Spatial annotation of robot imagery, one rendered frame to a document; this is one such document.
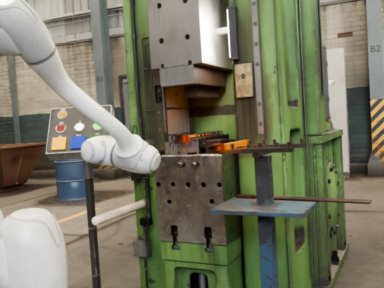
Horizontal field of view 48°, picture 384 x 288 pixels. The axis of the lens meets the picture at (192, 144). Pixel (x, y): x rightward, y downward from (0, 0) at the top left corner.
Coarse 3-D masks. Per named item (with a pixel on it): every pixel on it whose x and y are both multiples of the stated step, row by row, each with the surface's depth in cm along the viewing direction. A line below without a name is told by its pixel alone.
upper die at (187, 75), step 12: (168, 72) 224; (180, 72) 221; (192, 72) 218; (204, 72) 228; (216, 72) 243; (168, 84) 224; (180, 84) 221; (192, 84) 222; (204, 84) 228; (216, 84) 242
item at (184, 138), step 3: (174, 135) 214; (177, 135) 213; (180, 135) 216; (183, 135) 220; (186, 135) 220; (189, 135) 224; (192, 135) 227; (195, 135) 231; (198, 135) 234; (177, 138) 214; (180, 138) 216; (183, 138) 220; (186, 138) 220; (177, 141) 214; (180, 141) 216; (183, 141) 220; (186, 141) 220
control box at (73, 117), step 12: (60, 108) 239; (72, 108) 238; (108, 108) 237; (60, 120) 235; (72, 120) 235; (84, 120) 234; (48, 132) 232; (60, 132) 231; (72, 132) 231; (84, 132) 231; (96, 132) 230; (48, 144) 229; (48, 156) 229; (60, 156) 229; (72, 156) 230
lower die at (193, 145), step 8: (208, 136) 242; (224, 136) 250; (168, 144) 227; (176, 144) 225; (184, 144) 223; (192, 144) 221; (200, 144) 221; (168, 152) 227; (176, 152) 225; (184, 152) 223; (200, 152) 221
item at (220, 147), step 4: (244, 140) 200; (248, 140) 201; (216, 144) 174; (220, 144) 173; (224, 144) 178; (228, 144) 180; (236, 144) 188; (240, 144) 192; (244, 144) 196; (208, 148) 166; (212, 148) 169; (216, 148) 172; (220, 148) 174; (224, 148) 176; (228, 148) 180; (208, 152) 166; (212, 152) 166; (216, 152) 170
